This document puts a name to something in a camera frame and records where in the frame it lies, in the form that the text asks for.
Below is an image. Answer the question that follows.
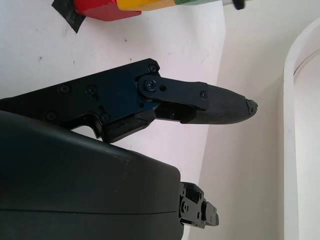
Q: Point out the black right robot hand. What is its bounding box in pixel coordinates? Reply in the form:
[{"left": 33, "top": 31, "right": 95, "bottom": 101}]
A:
[{"left": 0, "top": 57, "right": 259, "bottom": 240}]

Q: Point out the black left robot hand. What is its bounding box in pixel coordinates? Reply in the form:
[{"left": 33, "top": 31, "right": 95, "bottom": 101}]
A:
[{"left": 230, "top": 0, "right": 248, "bottom": 11}]

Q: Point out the green wooden block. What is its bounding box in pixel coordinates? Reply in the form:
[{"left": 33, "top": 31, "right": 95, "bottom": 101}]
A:
[{"left": 173, "top": 0, "right": 216, "bottom": 7}]

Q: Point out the yellow wooden block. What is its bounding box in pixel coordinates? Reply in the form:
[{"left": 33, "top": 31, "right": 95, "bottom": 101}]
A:
[{"left": 115, "top": 0, "right": 179, "bottom": 12}]

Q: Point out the red wooden block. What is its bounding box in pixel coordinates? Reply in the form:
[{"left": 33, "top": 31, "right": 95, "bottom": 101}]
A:
[{"left": 73, "top": 0, "right": 143, "bottom": 23}]

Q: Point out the black tape strip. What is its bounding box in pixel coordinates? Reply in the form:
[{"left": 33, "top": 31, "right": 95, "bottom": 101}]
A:
[{"left": 51, "top": 0, "right": 86, "bottom": 34}]

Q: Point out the white arched frame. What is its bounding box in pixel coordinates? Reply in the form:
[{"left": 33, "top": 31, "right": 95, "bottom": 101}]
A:
[{"left": 282, "top": 18, "right": 320, "bottom": 240}]

